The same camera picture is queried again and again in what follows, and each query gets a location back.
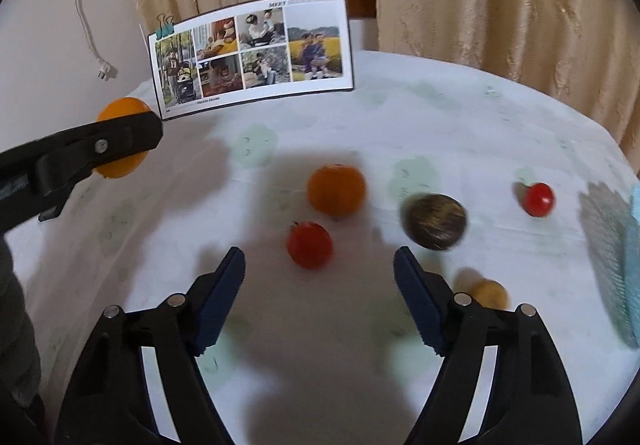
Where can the small red cherry tomato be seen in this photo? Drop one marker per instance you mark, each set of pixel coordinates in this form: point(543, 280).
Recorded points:
point(538, 200)

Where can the white patterned tablecloth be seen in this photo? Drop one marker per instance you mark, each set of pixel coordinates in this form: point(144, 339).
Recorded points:
point(331, 355)

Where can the small brown longan lower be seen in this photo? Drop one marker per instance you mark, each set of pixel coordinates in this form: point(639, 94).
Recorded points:
point(489, 293)

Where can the left teal binder clip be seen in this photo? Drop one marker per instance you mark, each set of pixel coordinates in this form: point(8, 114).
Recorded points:
point(165, 26)

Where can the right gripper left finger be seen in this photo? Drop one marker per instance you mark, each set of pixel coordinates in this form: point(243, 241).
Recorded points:
point(137, 381)

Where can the light blue plastic basket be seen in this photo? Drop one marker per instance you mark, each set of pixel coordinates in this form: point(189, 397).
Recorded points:
point(631, 264)

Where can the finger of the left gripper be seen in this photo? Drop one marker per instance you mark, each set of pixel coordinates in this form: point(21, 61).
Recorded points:
point(37, 178)

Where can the beige curtain right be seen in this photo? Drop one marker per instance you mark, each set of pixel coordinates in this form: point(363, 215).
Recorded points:
point(584, 53)

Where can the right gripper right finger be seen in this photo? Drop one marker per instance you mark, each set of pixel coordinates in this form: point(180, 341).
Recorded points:
point(530, 399)

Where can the grey gloved left hand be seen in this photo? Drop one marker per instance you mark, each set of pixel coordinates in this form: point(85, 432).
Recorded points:
point(20, 360)

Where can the photo collage board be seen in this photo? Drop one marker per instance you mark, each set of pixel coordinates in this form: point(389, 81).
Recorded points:
point(250, 52)

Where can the yellow-orange oval fruit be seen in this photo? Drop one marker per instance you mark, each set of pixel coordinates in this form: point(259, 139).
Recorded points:
point(126, 164)

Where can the small orange mandarin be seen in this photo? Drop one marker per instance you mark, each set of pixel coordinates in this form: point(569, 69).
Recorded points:
point(337, 191)

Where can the dark passion fruit near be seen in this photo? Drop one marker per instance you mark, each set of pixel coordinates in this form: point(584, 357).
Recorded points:
point(434, 221)

